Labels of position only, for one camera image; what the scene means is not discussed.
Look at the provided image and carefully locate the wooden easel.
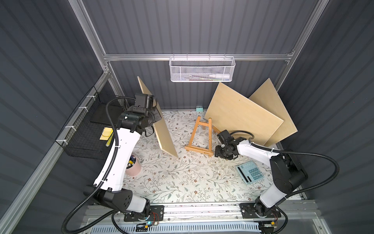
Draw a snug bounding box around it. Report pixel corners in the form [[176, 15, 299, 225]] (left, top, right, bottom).
[[212, 126, 221, 134], [184, 116, 214, 158]]

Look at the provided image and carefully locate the plywood board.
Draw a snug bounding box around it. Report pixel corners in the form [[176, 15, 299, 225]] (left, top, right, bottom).
[[249, 78, 298, 147], [137, 76, 179, 159], [205, 83, 283, 145]]

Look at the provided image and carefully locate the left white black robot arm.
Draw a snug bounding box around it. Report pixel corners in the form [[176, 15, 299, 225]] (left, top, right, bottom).
[[84, 94, 162, 214]]

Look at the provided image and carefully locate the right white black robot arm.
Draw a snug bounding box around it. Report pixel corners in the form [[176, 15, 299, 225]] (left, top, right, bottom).
[[215, 130, 308, 217]]

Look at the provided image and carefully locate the teal calculator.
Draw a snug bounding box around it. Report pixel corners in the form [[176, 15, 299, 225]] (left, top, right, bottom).
[[235, 161, 264, 184]]

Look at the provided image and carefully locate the floral patterned table mat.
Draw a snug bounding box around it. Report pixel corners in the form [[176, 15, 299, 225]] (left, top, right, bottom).
[[123, 111, 273, 203]]

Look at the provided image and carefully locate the yellow sticky note pad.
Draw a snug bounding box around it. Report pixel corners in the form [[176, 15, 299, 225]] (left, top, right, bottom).
[[100, 127, 114, 140]]

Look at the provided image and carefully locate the yellow green pen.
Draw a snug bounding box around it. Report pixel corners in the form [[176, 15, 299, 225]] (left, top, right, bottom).
[[105, 133, 114, 147]]

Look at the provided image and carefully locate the small teal block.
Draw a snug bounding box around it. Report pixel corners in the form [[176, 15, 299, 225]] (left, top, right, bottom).
[[195, 106, 204, 112]]

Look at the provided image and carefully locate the pink cup with pens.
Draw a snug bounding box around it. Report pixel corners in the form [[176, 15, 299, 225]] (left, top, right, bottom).
[[125, 155, 142, 176]]

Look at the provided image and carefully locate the white marker in basket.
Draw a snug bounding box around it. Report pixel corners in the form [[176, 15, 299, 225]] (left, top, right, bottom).
[[209, 74, 231, 80]]

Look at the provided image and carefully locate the white wire mesh basket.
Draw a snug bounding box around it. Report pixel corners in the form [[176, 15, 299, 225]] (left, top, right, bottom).
[[168, 56, 236, 82]]

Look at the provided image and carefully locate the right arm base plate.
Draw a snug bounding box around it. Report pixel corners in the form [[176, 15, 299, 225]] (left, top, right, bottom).
[[239, 202, 282, 219]]

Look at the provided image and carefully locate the black wire wall basket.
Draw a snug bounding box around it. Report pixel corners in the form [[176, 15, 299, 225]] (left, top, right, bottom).
[[55, 88, 117, 160]]

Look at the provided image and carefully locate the aluminium rail at front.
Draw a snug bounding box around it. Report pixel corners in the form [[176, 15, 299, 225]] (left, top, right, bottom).
[[81, 200, 323, 226]]

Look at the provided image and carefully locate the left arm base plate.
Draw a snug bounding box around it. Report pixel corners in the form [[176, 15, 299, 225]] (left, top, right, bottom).
[[123, 205, 165, 222]]

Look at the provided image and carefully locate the right black corrugated cable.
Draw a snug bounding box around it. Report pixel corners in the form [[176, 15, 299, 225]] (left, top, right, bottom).
[[229, 130, 340, 234]]

